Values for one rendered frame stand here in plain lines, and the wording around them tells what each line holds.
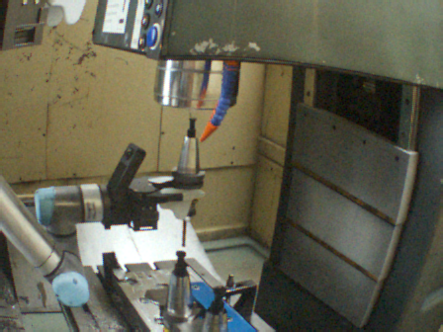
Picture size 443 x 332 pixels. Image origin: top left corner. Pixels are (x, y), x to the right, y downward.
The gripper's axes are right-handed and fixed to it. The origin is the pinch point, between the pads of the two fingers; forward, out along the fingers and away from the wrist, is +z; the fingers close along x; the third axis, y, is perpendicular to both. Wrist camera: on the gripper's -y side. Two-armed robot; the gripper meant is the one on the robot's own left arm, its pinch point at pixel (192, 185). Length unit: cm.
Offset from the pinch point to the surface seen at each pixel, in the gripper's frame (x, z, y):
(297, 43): 32.3, -2.3, -32.1
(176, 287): 31.8, -17.5, 2.3
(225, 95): 19.3, -5.3, -21.6
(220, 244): -94, 62, 69
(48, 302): -53, -33, 65
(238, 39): 32.4, -11.5, -31.9
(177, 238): -79, 34, 55
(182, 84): 5.7, -6.4, -21.0
